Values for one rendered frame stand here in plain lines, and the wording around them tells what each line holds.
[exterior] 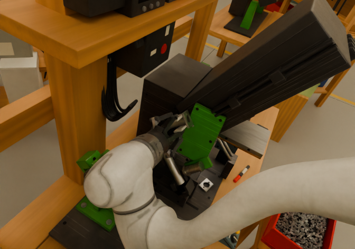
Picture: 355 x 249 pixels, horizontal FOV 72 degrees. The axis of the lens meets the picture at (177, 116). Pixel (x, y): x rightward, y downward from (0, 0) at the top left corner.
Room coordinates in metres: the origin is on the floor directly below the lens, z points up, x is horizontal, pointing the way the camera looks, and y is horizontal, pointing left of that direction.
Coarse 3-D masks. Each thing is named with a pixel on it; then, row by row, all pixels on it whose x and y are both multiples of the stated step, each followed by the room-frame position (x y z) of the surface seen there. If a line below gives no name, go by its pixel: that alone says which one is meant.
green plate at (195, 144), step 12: (204, 108) 0.66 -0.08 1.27; (192, 120) 0.65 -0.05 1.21; (204, 120) 0.65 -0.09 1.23; (216, 120) 0.64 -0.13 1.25; (192, 132) 0.64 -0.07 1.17; (204, 132) 0.63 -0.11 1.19; (216, 132) 0.63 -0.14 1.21; (192, 144) 0.62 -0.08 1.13; (204, 144) 0.62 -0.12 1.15; (192, 156) 0.61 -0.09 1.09; (204, 156) 0.60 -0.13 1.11
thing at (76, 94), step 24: (48, 0) 0.50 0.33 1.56; (192, 24) 1.48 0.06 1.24; (192, 48) 1.47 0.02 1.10; (48, 72) 0.51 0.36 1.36; (72, 72) 0.49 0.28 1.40; (96, 72) 0.58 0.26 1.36; (72, 96) 0.49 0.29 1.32; (96, 96) 0.57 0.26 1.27; (72, 120) 0.49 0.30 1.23; (96, 120) 0.57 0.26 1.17; (72, 144) 0.50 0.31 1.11; (96, 144) 0.57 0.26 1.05; (72, 168) 0.50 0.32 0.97
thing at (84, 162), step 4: (88, 152) 0.47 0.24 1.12; (92, 152) 0.46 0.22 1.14; (96, 152) 0.46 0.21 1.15; (84, 156) 0.45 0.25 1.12; (88, 156) 0.44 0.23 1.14; (92, 156) 0.45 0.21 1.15; (96, 156) 0.45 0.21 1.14; (80, 160) 0.43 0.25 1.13; (84, 160) 0.42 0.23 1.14; (88, 160) 0.43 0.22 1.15; (92, 160) 0.44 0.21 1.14; (80, 164) 0.43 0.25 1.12; (84, 164) 0.42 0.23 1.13; (88, 164) 0.42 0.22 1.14; (84, 168) 0.42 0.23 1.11; (88, 168) 0.43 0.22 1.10; (84, 172) 0.42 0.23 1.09
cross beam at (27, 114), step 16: (176, 32) 1.29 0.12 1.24; (32, 96) 0.50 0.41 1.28; (48, 96) 0.51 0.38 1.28; (0, 112) 0.41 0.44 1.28; (16, 112) 0.42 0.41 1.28; (32, 112) 0.46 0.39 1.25; (48, 112) 0.50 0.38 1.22; (0, 128) 0.37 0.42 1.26; (16, 128) 0.41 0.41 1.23; (32, 128) 0.44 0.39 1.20; (0, 144) 0.36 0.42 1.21
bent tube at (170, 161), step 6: (186, 114) 0.64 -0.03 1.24; (180, 120) 0.63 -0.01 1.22; (186, 120) 0.62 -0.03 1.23; (174, 126) 0.63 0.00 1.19; (186, 126) 0.62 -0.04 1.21; (168, 162) 0.58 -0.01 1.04; (174, 162) 0.59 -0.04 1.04; (174, 168) 0.57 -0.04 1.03; (174, 174) 0.56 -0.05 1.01; (180, 174) 0.57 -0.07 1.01; (180, 180) 0.55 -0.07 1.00
